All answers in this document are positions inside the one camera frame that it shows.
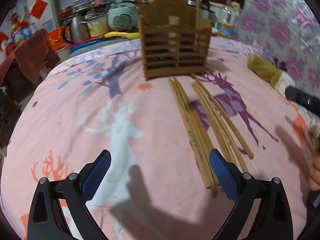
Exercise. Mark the dark red cloth covered cabinet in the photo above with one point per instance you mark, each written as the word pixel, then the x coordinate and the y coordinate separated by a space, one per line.
pixel 31 55

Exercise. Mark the red gift box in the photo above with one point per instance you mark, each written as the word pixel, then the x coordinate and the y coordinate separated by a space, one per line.
pixel 55 40

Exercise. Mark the blue label tin can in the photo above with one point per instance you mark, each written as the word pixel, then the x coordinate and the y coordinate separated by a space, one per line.
pixel 29 31

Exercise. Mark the clear oil jug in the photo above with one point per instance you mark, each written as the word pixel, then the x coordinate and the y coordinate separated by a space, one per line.
pixel 227 18

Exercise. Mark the bamboo chopstick with green print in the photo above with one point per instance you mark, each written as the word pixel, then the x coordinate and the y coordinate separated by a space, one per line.
pixel 186 121

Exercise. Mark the silver black pressure cooker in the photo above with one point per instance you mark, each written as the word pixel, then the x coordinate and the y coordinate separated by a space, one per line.
pixel 204 10

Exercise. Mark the white rice cooker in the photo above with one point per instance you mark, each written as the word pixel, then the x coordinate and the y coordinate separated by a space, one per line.
pixel 123 16

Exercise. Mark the floral purple cushion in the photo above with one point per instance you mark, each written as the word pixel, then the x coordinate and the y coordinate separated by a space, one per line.
pixel 286 33

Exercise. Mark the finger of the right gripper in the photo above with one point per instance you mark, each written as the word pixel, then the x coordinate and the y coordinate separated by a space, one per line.
pixel 308 101

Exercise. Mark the green and white plush glove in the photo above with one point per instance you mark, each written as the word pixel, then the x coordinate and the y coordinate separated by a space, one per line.
pixel 277 78

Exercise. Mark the yellow plastic rice paddle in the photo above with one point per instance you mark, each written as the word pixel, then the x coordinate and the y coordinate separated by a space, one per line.
pixel 129 36

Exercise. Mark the pink deer print tablecloth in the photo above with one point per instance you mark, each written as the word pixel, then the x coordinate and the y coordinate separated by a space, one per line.
pixel 153 189

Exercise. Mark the stainless steel electric kettle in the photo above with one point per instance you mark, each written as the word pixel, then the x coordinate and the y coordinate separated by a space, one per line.
pixel 78 30

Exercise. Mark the person's right hand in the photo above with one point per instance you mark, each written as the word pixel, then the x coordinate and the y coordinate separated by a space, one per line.
pixel 314 177

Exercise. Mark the cream enamel pot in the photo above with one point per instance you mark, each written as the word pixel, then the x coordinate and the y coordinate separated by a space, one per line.
pixel 97 27

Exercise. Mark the wooden slatted utensil holder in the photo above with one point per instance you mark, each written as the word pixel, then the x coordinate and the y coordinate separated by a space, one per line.
pixel 174 38

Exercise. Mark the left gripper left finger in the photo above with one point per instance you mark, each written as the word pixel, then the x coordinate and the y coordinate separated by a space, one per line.
pixel 46 219

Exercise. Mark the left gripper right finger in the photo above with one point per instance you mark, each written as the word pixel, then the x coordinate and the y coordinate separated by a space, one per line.
pixel 273 219

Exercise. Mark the red fu paper decoration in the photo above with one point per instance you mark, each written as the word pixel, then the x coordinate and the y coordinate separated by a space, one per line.
pixel 38 8

